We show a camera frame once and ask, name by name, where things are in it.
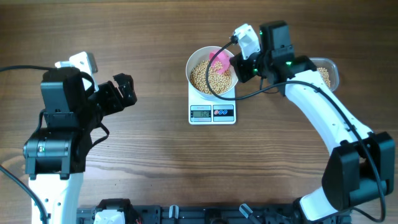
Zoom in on left black cable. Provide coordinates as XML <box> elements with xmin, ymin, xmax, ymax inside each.
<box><xmin>0</xmin><ymin>65</ymin><xmax>57</xmax><ymax>224</ymax></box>

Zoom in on right black cable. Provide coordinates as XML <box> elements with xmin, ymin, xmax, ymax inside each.
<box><xmin>205</xmin><ymin>36</ymin><xmax>388</xmax><ymax>223</ymax></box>

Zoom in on white digital kitchen scale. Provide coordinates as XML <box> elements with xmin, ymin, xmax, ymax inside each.
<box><xmin>188</xmin><ymin>84</ymin><xmax>237</xmax><ymax>125</ymax></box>

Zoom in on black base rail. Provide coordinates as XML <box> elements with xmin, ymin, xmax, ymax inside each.
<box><xmin>76</xmin><ymin>203</ymin><xmax>352</xmax><ymax>224</ymax></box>

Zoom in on white bowl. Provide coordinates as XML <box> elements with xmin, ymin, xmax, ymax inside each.
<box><xmin>186</xmin><ymin>46</ymin><xmax>238</xmax><ymax>98</ymax></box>

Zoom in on pink plastic measuring scoop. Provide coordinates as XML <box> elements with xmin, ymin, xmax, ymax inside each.
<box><xmin>211</xmin><ymin>50</ymin><xmax>230</xmax><ymax>74</ymax></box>

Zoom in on pile of soybeans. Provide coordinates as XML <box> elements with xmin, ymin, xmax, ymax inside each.
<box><xmin>317</xmin><ymin>67</ymin><xmax>331</xmax><ymax>88</ymax></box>

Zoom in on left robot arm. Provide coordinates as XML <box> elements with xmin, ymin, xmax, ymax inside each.
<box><xmin>23</xmin><ymin>67</ymin><xmax>137</xmax><ymax>223</ymax></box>

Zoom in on clear plastic container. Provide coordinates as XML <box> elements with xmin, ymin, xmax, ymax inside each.
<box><xmin>310</xmin><ymin>57</ymin><xmax>340</xmax><ymax>91</ymax></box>

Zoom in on soybeans in white bowl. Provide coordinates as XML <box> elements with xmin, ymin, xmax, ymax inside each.
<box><xmin>190</xmin><ymin>60</ymin><xmax>232</xmax><ymax>95</ymax></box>

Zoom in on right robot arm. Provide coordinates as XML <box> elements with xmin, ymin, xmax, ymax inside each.
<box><xmin>231</xmin><ymin>21</ymin><xmax>396</xmax><ymax>222</ymax></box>

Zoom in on black cable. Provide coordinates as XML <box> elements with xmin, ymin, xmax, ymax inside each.
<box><xmin>0</xmin><ymin>65</ymin><xmax>57</xmax><ymax>224</ymax></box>
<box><xmin>205</xmin><ymin>36</ymin><xmax>388</xmax><ymax>223</ymax></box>

